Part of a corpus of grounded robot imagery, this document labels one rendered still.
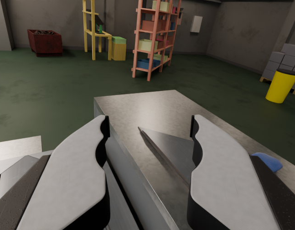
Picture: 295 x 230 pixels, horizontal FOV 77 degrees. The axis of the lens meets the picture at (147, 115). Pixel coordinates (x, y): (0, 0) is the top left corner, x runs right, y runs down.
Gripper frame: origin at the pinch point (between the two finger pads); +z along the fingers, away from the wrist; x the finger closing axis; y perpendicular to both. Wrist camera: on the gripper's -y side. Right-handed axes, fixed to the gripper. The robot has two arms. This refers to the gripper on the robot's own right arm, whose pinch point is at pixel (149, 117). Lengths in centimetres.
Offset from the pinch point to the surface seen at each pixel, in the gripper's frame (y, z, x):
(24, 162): 52, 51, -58
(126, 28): 40, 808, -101
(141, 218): 61, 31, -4
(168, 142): 39, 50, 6
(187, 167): 40, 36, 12
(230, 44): 116, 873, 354
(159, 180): 41, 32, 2
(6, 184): 52, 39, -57
